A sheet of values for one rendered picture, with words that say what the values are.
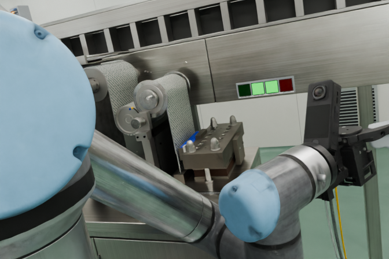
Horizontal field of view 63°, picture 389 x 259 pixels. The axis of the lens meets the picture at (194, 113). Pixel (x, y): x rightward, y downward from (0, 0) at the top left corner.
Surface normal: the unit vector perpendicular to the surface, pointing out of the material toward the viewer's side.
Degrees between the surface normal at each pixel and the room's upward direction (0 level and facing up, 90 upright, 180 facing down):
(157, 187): 76
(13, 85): 83
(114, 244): 90
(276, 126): 90
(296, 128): 90
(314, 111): 59
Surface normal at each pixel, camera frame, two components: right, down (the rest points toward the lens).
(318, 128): -0.78, -0.28
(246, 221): -0.79, 0.26
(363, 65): -0.32, 0.25
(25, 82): 0.58, -0.07
